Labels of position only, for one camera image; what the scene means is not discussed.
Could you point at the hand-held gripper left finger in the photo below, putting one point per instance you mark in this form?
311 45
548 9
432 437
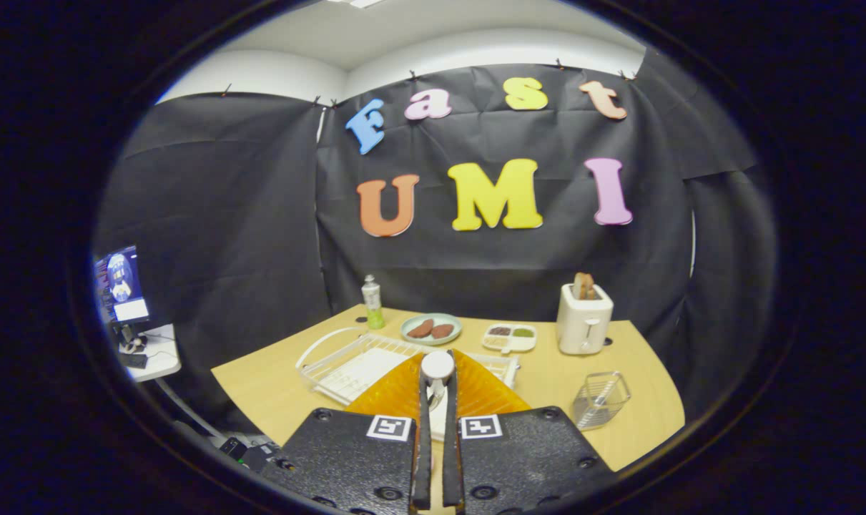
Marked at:
422 458

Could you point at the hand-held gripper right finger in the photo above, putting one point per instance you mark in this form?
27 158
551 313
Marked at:
453 458

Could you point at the white divided snack dish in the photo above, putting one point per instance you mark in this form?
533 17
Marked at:
510 342

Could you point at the pale blue plate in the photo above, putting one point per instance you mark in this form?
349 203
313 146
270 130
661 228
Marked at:
432 317

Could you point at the brown meat patty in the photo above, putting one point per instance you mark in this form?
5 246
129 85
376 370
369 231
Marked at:
420 329
443 331

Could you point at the green liquid bottle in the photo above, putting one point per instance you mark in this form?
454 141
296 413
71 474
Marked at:
373 304

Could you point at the white toaster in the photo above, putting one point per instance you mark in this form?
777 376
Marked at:
583 325

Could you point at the small black device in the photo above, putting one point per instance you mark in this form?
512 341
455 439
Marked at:
234 448

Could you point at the brown toast slice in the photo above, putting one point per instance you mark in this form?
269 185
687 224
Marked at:
591 287
580 286

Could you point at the white side desk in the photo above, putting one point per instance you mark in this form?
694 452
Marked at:
162 357

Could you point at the black backdrop cloth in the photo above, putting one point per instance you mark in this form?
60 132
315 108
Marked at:
261 214

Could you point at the computer monitor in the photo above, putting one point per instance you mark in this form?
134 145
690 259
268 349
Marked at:
121 286

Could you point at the ceiling light panel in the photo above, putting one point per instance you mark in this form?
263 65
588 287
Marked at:
357 3

